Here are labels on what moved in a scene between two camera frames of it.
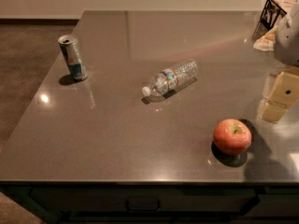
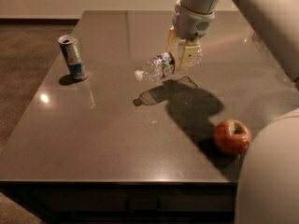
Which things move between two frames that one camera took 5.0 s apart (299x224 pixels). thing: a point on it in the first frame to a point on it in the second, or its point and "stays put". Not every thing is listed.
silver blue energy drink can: [70, 47] stays put
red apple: [232, 136] stays put
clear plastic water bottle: [168, 78] to [165, 64]
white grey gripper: [288, 42] to [191, 24]
